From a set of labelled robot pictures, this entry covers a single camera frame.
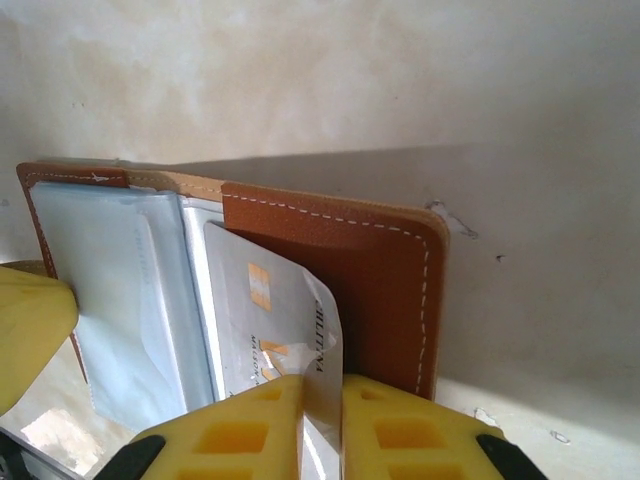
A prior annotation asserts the silver credit card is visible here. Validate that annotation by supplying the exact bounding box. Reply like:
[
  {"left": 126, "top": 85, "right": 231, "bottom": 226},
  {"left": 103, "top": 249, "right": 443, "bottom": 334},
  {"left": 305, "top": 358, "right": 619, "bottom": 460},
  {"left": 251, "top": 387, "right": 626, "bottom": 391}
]
[{"left": 203, "top": 221, "right": 346, "bottom": 401}]

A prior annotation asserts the brown leather card holder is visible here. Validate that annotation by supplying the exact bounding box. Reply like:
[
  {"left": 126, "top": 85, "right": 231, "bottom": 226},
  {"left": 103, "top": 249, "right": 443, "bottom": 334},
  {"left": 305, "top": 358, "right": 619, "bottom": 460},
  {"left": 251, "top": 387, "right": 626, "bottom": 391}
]
[{"left": 14, "top": 158, "right": 451, "bottom": 421}]

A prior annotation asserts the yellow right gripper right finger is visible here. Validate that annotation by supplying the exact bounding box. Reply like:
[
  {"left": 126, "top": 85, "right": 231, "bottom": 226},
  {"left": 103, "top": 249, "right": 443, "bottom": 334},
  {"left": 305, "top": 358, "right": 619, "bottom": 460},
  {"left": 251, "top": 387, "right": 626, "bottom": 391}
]
[{"left": 342, "top": 372, "right": 532, "bottom": 480}]

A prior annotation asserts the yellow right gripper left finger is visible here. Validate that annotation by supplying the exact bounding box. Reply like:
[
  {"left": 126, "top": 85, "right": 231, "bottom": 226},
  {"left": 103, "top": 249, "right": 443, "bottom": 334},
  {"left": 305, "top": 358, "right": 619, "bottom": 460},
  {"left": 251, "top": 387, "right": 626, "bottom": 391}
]
[{"left": 99, "top": 372, "right": 306, "bottom": 480}]

